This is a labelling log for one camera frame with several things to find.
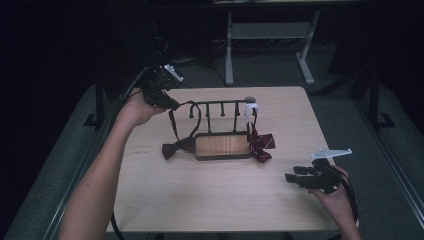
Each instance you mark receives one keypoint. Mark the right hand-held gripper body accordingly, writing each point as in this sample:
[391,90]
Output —
[325,176]

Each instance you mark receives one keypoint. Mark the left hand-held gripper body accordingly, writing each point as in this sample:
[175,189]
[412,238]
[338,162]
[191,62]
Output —
[160,80]

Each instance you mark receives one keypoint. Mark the dark maroon bow tie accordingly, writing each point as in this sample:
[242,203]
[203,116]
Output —
[181,144]

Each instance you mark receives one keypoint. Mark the black metal hook rack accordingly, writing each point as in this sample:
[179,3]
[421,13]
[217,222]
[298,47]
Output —
[221,145]

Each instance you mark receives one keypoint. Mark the person's right hand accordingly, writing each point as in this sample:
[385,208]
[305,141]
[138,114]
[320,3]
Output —
[335,203]

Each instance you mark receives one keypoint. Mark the person's left hand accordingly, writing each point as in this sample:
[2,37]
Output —
[136,111]

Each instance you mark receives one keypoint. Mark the red striped bow tie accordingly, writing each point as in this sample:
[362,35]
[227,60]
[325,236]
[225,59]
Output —
[261,141]

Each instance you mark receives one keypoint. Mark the black metal stand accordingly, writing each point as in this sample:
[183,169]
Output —
[99,100]
[375,100]

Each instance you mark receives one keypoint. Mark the grey metal desk frame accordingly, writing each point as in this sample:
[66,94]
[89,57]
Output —
[270,30]

